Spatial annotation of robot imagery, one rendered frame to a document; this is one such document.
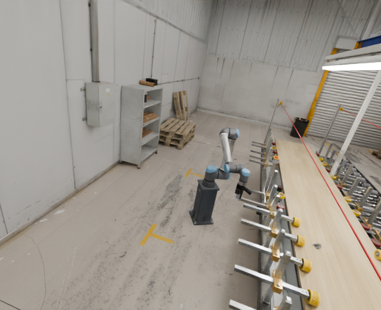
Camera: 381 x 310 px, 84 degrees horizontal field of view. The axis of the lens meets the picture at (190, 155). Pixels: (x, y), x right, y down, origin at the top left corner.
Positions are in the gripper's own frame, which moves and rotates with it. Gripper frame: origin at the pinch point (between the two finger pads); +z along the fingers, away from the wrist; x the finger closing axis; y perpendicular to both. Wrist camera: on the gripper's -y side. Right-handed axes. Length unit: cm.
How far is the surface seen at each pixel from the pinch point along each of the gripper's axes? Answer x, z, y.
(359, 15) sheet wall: -786, -357, -254
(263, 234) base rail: 27.8, 12.7, -29.6
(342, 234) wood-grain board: 16, -7, -97
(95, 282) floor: 93, 83, 116
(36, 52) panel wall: 26, -115, 237
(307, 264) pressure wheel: 78, -14, -53
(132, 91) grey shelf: -131, -67, 219
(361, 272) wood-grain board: 59, -7, -96
